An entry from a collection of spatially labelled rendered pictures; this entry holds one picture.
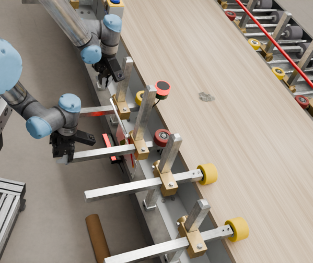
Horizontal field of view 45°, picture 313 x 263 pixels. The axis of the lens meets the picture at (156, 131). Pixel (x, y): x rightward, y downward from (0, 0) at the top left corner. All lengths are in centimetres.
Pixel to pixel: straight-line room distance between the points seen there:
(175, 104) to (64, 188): 103
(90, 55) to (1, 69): 54
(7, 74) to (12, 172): 166
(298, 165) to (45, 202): 147
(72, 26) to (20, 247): 136
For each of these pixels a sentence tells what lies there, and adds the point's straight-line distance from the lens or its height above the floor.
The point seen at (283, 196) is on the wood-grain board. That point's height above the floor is 90.
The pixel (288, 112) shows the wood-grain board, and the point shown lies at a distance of 209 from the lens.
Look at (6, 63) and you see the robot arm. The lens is 95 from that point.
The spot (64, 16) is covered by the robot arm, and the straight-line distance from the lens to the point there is 135.
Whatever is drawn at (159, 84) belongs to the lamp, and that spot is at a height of 117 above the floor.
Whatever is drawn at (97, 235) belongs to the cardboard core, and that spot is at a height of 8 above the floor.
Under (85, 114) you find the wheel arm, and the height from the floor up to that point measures 84.
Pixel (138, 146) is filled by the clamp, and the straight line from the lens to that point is 163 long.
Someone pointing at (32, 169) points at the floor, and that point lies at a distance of 259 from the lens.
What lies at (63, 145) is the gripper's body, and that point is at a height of 96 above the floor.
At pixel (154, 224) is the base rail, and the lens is 163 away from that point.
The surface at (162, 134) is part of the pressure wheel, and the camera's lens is 166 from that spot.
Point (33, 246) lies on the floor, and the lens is 232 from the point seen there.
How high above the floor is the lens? 209
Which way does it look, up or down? 46 degrees down
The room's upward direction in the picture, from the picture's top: 19 degrees clockwise
